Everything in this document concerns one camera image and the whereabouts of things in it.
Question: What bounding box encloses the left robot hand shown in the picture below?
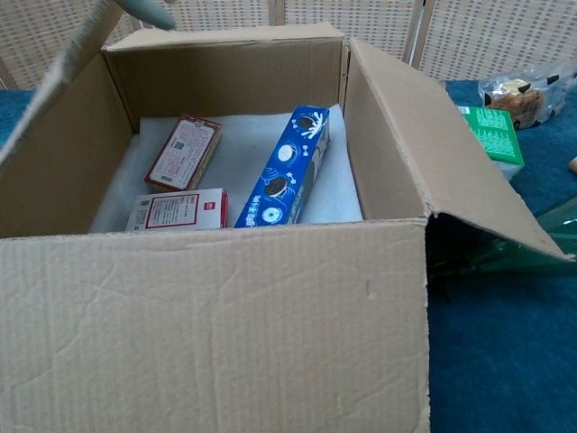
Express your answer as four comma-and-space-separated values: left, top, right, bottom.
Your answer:
114, 0, 176, 32

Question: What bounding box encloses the red cardboard box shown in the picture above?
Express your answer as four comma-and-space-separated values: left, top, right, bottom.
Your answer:
0, 0, 577, 433

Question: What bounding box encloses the blue cookie box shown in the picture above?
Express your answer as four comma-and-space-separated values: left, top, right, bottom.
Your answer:
233, 106, 333, 230

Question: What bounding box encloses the green tissue box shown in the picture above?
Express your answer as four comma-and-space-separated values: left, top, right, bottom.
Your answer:
457, 106, 525, 184

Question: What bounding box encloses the red and white carton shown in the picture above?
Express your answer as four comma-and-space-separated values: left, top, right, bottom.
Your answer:
143, 114, 223, 194

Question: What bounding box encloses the white foam sheet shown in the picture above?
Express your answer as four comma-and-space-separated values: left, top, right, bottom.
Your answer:
87, 102, 364, 235

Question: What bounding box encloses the white carton with red print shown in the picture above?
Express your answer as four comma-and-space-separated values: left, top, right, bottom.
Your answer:
124, 188, 230, 234

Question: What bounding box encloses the woven folding screen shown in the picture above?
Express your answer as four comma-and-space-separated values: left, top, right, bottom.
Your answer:
0, 0, 577, 90

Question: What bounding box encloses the bagged bread in clear plastic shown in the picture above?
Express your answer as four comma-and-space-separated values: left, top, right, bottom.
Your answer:
477, 60, 577, 132

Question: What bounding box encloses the green glass bottle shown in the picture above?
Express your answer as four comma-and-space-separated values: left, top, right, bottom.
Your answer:
427, 196, 577, 302

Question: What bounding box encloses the blue tablecloth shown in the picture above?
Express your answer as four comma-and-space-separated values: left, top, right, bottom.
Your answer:
0, 79, 577, 433

